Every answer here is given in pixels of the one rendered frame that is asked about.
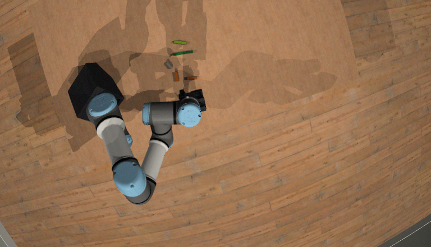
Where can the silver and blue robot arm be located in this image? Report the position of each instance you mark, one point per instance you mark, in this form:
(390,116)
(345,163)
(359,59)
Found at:
(135,182)

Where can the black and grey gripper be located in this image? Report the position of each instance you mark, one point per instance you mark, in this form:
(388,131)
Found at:
(197,94)

